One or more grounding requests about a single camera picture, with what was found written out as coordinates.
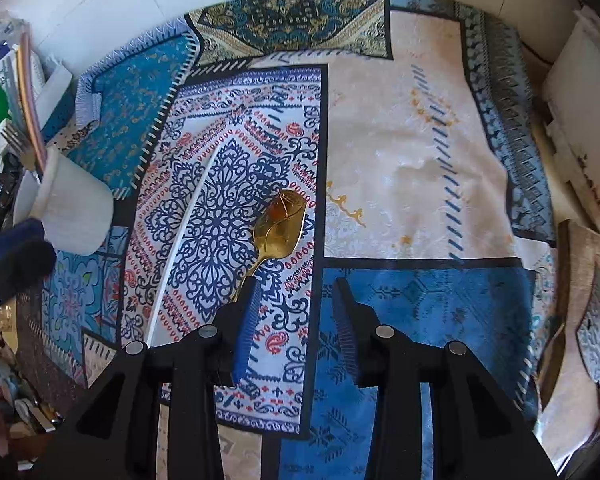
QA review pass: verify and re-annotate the patterned blue patchwork table mat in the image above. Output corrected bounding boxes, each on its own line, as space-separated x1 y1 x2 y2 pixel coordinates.
17 0 556 479

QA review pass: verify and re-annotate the white rice cooker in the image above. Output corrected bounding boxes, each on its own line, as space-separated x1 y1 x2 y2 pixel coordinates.
542 6 600 232

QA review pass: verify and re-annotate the silver metal fork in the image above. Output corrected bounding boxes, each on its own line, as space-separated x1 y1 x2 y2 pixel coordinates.
0 119 36 172

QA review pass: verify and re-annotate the wooden cutting board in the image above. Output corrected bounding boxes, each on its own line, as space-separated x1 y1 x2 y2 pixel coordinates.
536 220 600 472

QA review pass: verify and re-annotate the gold metal spoon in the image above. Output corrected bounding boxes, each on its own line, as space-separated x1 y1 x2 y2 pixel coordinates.
233 188 308 299

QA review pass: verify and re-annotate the white ceramic utensil cup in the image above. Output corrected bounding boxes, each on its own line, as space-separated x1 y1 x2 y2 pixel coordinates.
12 148 114 256

